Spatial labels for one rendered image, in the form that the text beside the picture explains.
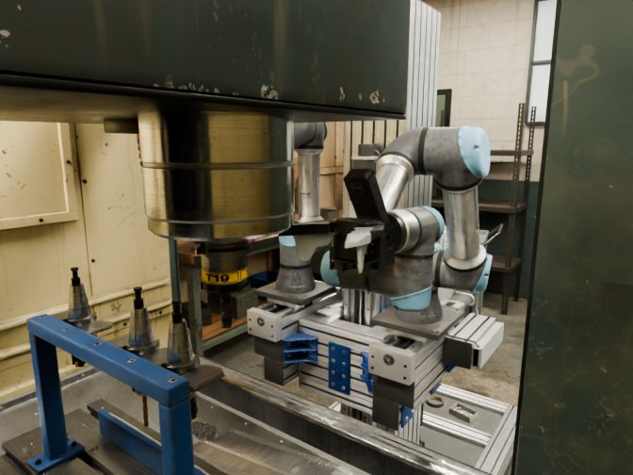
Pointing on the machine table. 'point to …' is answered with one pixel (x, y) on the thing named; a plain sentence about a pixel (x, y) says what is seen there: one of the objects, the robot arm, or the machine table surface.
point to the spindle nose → (217, 173)
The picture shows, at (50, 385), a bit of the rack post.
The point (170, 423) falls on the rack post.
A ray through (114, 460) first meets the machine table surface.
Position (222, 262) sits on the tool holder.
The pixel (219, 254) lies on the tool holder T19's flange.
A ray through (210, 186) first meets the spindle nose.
